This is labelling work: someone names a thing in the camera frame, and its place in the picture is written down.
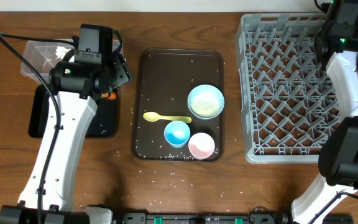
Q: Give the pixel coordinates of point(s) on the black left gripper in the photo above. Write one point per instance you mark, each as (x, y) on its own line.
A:
(122, 73)

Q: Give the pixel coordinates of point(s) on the orange carrot piece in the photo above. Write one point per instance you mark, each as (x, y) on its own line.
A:
(109, 95)

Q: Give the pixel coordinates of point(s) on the blue cup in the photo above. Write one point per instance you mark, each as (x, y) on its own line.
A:
(177, 133)

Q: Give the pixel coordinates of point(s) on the light blue bowl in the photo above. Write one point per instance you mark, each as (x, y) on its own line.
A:
(205, 102)

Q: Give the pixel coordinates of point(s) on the pink cup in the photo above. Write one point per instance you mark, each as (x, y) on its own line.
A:
(201, 145)

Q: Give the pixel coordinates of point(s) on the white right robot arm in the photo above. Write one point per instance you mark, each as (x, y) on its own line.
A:
(338, 157)

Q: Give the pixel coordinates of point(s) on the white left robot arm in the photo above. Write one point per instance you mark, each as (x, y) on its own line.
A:
(48, 196)

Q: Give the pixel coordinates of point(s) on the black waste tray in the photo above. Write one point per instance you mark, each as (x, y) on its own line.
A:
(103, 125)

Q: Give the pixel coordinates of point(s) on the white paper waste in bin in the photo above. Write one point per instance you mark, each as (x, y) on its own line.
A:
(61, 52)

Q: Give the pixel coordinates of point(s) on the grey dishwasher rack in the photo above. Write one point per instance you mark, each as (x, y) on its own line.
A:
(289, 106)

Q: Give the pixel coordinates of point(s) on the clear plastic bin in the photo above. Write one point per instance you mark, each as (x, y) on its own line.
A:
(41, 55)

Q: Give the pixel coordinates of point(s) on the yellow plastic spoon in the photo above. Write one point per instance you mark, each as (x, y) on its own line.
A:
(153, 117)

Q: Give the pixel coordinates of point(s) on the dark brown serving tray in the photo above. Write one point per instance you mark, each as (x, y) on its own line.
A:
(166, 77)

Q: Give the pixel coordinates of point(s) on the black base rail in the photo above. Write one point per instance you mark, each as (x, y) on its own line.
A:
(257, 216)

